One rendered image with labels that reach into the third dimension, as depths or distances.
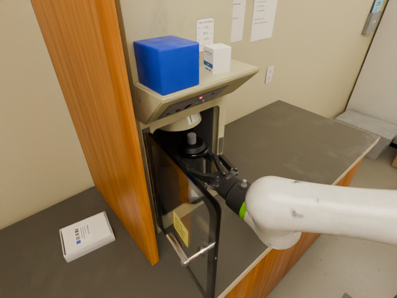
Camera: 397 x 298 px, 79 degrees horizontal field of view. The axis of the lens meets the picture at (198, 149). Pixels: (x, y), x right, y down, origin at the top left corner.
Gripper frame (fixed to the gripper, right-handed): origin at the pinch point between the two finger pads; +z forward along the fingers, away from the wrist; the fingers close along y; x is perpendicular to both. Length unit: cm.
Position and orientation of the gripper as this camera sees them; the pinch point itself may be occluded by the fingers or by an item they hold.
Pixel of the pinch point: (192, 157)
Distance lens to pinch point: 81.0
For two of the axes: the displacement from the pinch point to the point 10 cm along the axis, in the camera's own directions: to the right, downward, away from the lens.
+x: 0.1, 8.1, 5.8
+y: -7.9, 3.6, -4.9
